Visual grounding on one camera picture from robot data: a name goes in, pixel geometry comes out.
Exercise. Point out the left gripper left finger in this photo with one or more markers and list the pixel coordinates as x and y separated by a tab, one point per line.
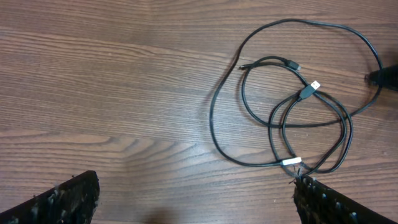
73	201

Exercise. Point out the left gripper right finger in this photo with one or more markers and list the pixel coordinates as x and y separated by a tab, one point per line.
320	204

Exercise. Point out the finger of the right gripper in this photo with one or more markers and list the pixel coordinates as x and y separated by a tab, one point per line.
385	77

